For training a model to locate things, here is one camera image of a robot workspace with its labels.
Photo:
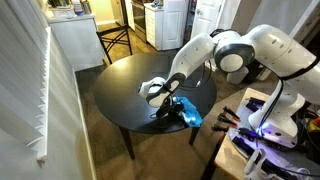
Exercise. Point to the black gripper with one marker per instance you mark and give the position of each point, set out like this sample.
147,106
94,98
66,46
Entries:
165,110

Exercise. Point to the white drawer cabinet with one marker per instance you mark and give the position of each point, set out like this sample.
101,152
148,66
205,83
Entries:
173,26

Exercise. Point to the grey robot mounting plate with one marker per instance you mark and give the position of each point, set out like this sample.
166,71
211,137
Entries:
283,156

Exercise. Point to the blue striped towel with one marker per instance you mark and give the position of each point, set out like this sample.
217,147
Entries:
191,115

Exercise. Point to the white VR controller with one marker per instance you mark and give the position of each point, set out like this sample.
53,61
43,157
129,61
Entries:
255,165

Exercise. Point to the wooden side table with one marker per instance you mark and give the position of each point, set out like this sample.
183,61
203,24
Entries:
230,160

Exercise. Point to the steel oven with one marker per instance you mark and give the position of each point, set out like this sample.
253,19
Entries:
139,20

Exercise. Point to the black clamp orange tip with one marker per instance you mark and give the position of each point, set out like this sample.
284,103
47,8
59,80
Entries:
231,113
220,128
226,120

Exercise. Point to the round black table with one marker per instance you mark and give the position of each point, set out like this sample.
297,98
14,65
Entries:
126,90

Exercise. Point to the white kitchen counter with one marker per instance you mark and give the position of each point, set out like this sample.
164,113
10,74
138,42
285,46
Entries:
78,43

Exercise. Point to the black metal chair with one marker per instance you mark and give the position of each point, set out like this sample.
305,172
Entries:
113,30

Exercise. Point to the long black bar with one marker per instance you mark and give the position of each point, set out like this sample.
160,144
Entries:
246,146

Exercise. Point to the white panel door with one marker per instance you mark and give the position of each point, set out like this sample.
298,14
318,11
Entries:
206,13

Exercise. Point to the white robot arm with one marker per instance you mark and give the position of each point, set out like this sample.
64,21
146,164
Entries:
283,46

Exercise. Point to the white container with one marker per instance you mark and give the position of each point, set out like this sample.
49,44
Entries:
63,12

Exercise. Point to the metal cup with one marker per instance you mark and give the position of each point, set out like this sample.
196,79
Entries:
86,6

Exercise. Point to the white window blinds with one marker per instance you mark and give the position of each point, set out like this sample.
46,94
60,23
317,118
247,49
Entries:
20,83

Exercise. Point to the white blue bottle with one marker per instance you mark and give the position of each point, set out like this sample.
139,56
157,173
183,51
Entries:
77,7

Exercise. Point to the yellow tool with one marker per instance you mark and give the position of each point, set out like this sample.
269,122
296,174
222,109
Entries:
314,125

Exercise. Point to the white trash can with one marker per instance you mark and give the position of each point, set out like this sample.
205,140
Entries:
237,77

